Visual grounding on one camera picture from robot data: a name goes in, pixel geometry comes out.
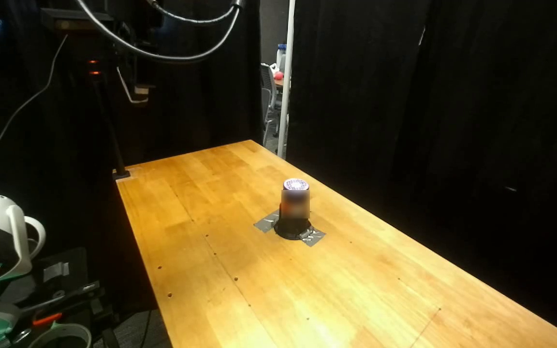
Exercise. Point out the black curtain backdrop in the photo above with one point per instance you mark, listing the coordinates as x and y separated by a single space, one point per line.
445 103

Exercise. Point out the white vertical pole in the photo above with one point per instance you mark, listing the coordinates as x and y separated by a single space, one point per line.
287 77

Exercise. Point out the black camera tripod stand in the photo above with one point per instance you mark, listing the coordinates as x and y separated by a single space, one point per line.
107 97

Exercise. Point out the dark cup with purple lid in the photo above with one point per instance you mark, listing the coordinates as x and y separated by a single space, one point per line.
295 209

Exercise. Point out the grey duct tape piece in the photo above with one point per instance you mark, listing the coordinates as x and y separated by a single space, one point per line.
312 236
266 222

